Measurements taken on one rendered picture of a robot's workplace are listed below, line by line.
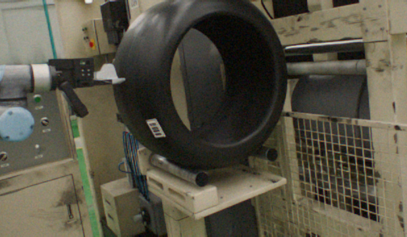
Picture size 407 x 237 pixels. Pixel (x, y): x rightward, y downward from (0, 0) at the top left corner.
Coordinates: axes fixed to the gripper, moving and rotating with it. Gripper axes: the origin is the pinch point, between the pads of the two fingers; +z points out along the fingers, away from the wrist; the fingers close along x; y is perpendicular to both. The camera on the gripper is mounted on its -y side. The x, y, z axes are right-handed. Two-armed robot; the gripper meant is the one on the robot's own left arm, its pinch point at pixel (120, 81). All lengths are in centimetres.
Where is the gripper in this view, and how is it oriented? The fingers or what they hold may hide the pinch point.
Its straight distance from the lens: 117.7
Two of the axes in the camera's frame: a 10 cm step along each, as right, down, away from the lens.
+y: -0.4, -10.0, -0.8
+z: 8.6, -0.7, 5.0
